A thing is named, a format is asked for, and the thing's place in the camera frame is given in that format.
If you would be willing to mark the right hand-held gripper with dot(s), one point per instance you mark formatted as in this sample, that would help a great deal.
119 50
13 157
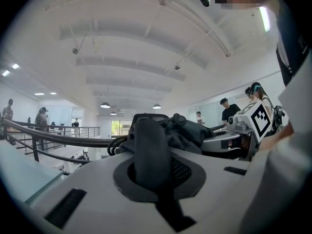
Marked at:
260 121

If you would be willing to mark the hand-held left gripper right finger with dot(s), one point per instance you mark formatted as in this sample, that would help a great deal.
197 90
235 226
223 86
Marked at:
219 184

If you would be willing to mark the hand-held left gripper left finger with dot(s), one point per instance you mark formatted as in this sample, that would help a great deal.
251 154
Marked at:
97 191

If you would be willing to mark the person's right forearm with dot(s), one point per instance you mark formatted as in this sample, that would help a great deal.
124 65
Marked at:
275 138

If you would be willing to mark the thin black balcony railing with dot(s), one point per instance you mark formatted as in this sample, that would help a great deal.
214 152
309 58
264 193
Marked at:
85 128

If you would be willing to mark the black curved metal railing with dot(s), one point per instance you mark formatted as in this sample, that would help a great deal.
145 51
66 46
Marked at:
35 150

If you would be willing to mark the long ceiling tube light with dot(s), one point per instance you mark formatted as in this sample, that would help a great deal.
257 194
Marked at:
264 19

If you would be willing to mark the person's black shirt torso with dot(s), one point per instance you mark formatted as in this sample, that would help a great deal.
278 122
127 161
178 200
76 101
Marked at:
299 33

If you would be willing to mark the glass window wall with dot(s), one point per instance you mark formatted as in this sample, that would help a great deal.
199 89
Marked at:
119 128

